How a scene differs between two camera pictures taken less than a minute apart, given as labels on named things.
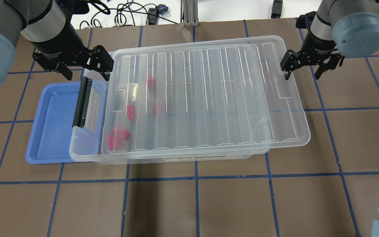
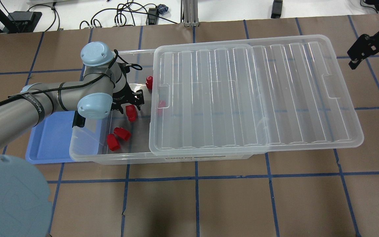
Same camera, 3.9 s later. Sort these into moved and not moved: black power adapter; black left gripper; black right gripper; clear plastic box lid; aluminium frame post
Moved: clear plastic box lid; black right gripper; black left gripper
Not moved: black power adapter; aluminium frame post
